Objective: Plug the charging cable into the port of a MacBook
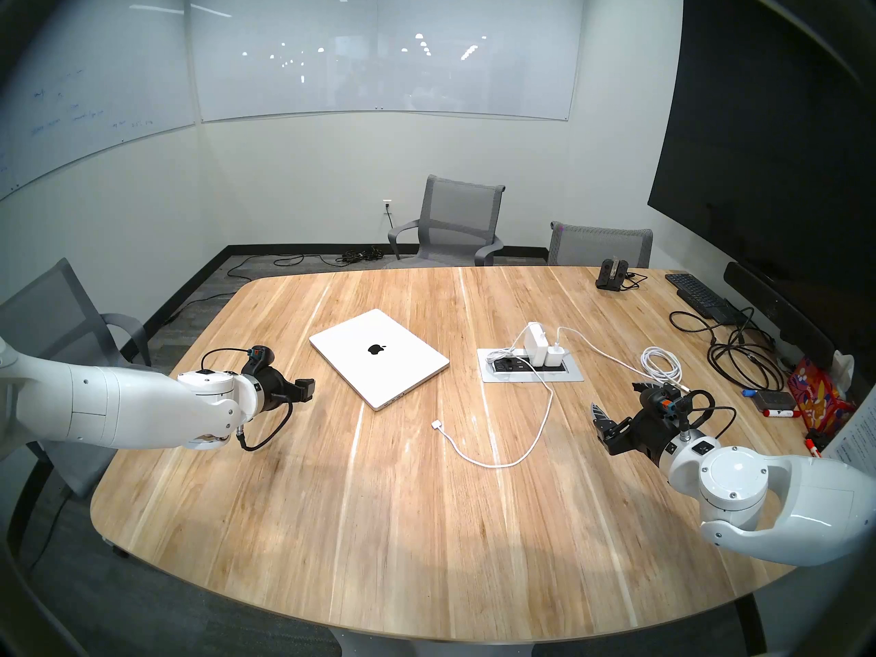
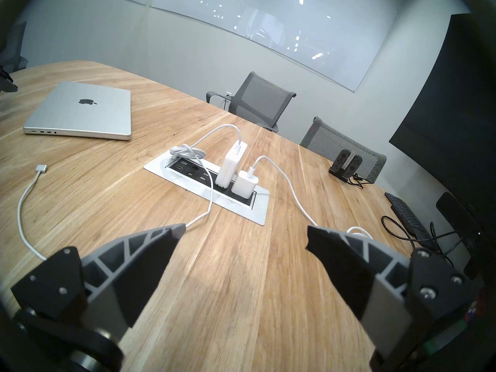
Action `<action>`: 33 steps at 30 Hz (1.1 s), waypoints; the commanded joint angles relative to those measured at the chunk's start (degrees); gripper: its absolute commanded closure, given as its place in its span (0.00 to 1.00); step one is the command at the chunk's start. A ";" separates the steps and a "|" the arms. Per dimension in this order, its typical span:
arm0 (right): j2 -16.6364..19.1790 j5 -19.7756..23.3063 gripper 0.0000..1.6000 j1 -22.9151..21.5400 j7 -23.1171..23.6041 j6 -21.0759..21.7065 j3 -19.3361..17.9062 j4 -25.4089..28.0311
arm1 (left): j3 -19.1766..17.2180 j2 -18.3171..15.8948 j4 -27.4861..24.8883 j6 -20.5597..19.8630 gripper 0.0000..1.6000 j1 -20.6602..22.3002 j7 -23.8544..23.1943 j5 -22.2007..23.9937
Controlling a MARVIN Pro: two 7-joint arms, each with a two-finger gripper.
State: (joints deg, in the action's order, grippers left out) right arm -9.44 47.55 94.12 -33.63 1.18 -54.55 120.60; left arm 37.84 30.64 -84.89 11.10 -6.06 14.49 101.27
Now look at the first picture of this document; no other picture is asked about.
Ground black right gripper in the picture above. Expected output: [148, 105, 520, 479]
[591, 381, 680, 466]

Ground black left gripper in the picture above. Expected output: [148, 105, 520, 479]
[257, 372, 316, 415]

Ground white MagSafe charging cable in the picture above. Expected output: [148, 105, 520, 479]
[431, 324, 554, 469]

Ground silver MacBook laptop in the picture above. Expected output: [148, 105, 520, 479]
[309, 309, 450, 411]

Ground black controller charging dock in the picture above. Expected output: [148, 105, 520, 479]
[595, 257, 629, 292]

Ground black keyboard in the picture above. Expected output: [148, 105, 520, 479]
[665, 273, 738, 324]

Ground silver table outlet box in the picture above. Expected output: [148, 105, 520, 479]
[477, 348, 584, 384]

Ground grey mesh chair without armrests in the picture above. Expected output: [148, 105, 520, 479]
[547, 221, 654, 269]

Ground black video bar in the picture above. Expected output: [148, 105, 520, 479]
[723, 261, 837, 370]

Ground colourful tissue box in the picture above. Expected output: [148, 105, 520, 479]
[787, 351, 857, 439]

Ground white printed paper sheet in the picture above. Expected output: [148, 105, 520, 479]
[821, 382, 876, 480]

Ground grey mesh chair with armrests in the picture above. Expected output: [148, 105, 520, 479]
[387, 175, 507, 268]

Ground dark grey office chair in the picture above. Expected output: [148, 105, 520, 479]
[0, 257, 153, 567]

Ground large black TV screen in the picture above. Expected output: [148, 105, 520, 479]
[647, 0, 876, 338]

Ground large clean glass whiteboard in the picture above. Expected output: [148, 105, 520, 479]
[186, 0, 587, 123]

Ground glass whiteboard with blue writing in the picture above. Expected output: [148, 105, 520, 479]
[0, 0, 199, 202]

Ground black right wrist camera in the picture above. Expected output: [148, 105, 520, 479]
[652, 387, 693, 425]

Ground coiled white USB cable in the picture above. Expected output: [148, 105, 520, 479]
[556, 326, 692, 394]

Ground thick black left gripper cable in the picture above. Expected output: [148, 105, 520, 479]
[236, 401, 295, 453]

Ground thick black gripper cable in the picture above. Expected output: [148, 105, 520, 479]
[236, 401, 295, 453]
[708, 406, 738, 446]

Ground thin black right camera cable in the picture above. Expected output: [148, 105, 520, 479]
[684, 389, 718, 432]

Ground thin black camera cable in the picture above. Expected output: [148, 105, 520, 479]
[201, 348, 251, 374]
[684, 389, 718, 432]

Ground thin black left camera cable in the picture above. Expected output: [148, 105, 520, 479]
[201, 348, 251, 374]

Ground thin black cable loop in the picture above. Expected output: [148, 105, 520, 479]
[669, 308, 757, 348]

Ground thick black coiled cable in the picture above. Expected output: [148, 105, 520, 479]
[707, 334, 788, 393]

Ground thick black right gripper cable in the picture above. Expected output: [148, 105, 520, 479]
[708, 406, 738, 446]

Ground thin black floor cable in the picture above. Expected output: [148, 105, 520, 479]
[163, 287, 237, 324]

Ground black floor cable bundle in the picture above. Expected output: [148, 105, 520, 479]
[227, 247, 386, 281]

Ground white table pedestal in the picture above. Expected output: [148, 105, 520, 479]
[331, 627, 541, 657]

